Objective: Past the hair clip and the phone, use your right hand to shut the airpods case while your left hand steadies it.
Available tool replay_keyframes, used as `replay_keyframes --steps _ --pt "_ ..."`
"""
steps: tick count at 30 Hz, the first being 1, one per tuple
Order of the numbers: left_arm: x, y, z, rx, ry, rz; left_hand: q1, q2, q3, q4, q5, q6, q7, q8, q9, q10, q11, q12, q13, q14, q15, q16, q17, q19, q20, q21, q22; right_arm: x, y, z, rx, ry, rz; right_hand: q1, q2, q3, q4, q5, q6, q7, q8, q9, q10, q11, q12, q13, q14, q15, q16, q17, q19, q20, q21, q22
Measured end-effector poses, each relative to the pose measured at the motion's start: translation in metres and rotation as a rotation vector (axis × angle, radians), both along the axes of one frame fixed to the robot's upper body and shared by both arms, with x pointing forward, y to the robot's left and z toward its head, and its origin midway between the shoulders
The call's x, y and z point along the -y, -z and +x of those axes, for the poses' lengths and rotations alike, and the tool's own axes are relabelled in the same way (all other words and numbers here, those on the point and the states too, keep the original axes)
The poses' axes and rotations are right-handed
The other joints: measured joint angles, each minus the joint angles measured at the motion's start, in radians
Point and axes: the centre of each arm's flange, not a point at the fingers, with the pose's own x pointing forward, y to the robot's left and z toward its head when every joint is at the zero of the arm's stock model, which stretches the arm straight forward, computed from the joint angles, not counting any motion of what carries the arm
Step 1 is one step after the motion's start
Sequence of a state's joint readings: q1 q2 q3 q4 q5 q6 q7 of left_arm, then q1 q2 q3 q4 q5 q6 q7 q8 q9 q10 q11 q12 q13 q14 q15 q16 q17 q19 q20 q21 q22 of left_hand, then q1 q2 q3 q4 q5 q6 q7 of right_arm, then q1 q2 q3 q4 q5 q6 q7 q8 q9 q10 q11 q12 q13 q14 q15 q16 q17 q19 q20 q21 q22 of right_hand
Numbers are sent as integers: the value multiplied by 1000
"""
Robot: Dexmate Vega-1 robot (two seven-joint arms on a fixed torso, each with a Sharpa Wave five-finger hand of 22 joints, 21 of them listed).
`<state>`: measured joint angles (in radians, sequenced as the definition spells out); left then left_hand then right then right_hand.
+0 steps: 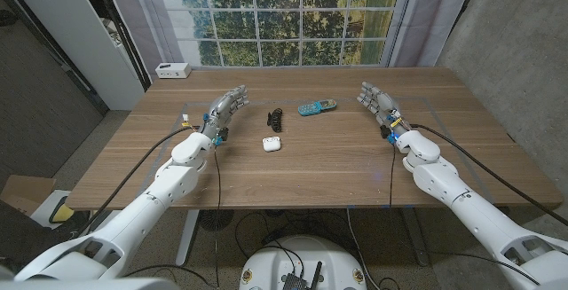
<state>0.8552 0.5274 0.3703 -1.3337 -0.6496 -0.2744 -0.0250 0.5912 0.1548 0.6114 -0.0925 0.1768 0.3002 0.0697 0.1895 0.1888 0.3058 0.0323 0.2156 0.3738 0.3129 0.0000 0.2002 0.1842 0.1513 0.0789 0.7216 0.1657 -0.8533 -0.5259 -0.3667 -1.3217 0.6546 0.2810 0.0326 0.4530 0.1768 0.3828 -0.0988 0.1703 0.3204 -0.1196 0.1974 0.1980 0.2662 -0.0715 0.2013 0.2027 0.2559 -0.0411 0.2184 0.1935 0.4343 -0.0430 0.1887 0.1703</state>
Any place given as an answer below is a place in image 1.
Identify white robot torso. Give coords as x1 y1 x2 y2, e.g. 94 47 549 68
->
238 235 368 290

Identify white table leg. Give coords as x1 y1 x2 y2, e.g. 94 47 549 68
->
175 209 201 268

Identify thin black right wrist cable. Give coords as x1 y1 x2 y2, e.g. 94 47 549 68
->
388 145 541 286

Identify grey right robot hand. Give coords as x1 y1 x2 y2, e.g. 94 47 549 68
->
356 81 413 145

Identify blue toy phone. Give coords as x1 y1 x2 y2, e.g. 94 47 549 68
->
297 98 338 117

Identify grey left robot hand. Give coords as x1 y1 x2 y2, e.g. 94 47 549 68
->
200 84 250 147

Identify white floor cable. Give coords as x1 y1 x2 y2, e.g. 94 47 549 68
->
345 208 379 290

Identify white shelf cabinet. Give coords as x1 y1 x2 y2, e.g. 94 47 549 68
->
0 0 147 112

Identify printed window backdrop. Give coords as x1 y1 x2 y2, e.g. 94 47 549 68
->
99 0 483 69

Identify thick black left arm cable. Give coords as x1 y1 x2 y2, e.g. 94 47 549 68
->
77 124 201 240

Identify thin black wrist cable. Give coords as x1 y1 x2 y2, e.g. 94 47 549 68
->
212 145 223 289
388 145 541 286

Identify white floor board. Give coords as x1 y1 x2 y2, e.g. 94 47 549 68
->
29 189 123 238

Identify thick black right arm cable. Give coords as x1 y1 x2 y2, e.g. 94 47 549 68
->
408 122 568 228

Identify yellow and black pad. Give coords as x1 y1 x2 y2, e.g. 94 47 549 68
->
48 195 76 224

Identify black electronics module with antenna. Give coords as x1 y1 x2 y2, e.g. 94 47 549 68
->
281 261 324 290

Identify black hair clip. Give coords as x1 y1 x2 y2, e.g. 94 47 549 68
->
266 107 284 134

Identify white power strip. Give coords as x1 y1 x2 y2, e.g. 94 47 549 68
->
154 62 193 80

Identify thin black left wrist cable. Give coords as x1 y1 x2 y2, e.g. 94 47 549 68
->
212 145 223 289

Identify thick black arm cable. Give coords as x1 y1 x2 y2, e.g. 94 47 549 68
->
77 124 201 240
408 122 568 228

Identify brown cardboard box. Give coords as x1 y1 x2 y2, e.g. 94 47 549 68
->
0 174 58 218

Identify black round floor fan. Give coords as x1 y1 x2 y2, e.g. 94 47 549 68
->
198 209 235 232

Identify grey table leg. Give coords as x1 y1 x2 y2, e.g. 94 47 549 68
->
401 208 430 268

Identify white airpods case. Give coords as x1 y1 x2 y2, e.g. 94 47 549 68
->
262 136 282 153

